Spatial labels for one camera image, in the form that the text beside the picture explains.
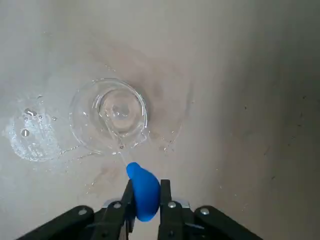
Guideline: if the glass pipette with blue bulb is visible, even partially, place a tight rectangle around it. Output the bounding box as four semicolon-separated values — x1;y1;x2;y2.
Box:
102;115;161;223

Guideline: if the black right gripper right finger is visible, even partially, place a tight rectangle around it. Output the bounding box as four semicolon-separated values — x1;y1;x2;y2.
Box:
156;178;264;240

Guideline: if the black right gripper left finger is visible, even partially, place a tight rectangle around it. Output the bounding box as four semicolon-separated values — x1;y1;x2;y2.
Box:
15;178;138;240

